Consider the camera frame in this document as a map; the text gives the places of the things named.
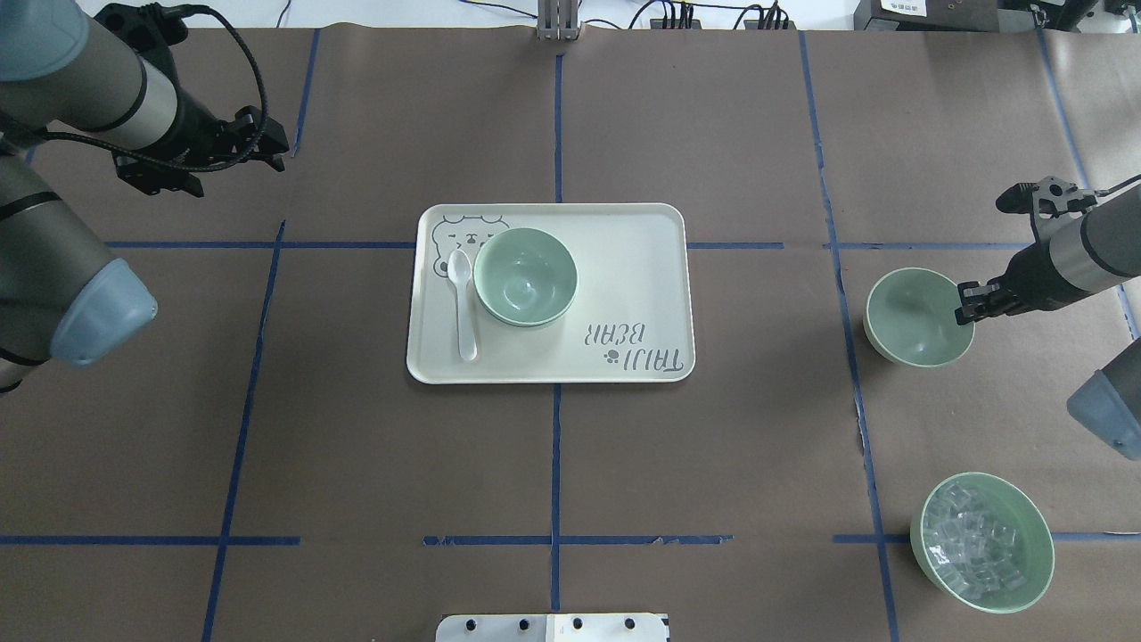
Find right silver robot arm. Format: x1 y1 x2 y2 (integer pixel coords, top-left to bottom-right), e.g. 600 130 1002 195
955 177 1140 462

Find pale green serving tray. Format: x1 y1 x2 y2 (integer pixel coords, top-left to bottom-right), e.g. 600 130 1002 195
405 203 695 383

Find white plastic spoon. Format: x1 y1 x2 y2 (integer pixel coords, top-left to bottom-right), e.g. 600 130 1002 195
446 247 478 361

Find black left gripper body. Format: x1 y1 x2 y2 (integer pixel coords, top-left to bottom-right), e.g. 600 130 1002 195
111 98 290 198

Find green bowl on tray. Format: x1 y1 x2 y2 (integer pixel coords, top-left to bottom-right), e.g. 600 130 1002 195
486 308 566 328

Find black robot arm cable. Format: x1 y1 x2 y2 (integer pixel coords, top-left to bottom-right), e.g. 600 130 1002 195
0 5 268 172

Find green bowl with ice cubes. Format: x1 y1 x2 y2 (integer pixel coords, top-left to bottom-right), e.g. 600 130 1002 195
909 472 1055 613

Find black box with labels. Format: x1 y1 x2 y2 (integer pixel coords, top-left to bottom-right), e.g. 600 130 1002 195
852 1 1000 32

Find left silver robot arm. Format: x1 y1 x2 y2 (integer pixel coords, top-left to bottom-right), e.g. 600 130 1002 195
1 1 290 395

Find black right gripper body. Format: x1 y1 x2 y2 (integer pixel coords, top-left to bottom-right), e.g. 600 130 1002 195
986 243 1071 312

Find aluminium frame post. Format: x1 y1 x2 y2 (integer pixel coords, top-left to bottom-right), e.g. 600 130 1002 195
537 0 581 42

